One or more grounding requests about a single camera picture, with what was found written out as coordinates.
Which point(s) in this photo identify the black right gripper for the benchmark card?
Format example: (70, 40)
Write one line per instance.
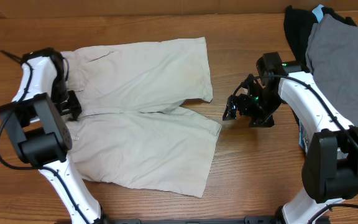
(266, 120)

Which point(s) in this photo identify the black garment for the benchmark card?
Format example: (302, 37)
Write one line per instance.
(297, 27)

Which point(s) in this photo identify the grey garment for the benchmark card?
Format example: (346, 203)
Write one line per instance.
(332, 57)

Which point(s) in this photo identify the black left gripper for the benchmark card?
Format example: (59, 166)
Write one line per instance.
(74, 106)

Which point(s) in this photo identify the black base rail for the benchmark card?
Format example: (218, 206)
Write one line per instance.
(191, 221)

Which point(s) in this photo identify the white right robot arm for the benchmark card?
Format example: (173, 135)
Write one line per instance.
(330, 170)

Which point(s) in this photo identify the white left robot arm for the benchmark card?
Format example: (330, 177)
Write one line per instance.
(33, 122)

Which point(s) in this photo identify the beige khaki shorts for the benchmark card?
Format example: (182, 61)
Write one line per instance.
(133, 130)

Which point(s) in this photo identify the light blue garment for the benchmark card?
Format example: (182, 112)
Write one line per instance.
(318, 13)

